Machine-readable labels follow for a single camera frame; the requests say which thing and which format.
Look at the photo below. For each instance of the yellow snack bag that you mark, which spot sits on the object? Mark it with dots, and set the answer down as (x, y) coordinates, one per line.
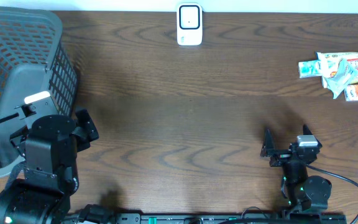
(332, 61)

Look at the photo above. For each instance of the orange juice carton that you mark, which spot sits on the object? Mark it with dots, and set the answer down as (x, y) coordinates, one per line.
(351, 93)

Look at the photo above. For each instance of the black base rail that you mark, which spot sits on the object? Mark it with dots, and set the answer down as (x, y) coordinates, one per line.
(136, 218)

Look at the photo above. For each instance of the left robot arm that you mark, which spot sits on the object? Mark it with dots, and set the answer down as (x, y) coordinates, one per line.
(39, 188)

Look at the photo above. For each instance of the grey plastic mesh basket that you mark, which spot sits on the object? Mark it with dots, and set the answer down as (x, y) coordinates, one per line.
(32, 59)

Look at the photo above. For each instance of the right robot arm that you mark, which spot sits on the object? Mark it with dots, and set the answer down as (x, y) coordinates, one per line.
(305, 193)

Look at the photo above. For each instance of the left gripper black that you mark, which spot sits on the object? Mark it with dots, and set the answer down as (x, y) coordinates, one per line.
(81, 140)

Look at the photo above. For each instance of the teal tissue pack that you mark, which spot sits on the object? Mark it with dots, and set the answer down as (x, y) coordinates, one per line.
(313, 68)

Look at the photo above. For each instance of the white barcode scanner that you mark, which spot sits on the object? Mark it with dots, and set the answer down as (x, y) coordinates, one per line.
(189, 24)

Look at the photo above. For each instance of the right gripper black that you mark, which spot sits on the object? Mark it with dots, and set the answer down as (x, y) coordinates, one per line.
(281, 156)

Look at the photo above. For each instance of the teal snack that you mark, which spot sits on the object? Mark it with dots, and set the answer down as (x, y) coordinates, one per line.
(344, 75)

